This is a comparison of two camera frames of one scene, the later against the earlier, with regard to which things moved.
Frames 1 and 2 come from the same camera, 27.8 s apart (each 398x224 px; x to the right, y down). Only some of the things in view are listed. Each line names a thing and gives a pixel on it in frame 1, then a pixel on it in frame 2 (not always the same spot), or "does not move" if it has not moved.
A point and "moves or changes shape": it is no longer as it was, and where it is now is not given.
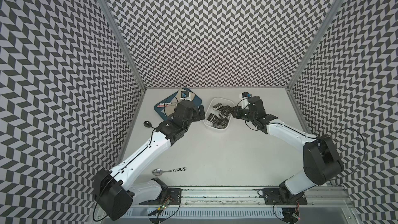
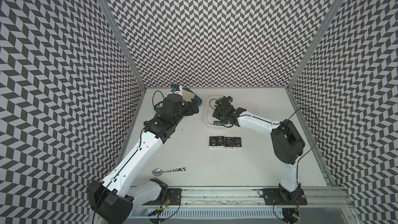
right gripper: (236, 113) → (215, 114)
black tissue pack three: (226, 111) moves or changes shape
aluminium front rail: (335, 197) does not move
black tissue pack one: (217, 106) moves or changes shape
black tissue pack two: (213, 118) → (221, 141)
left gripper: (197, 116) → (190, 111)
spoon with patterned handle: (159, 171) does not move
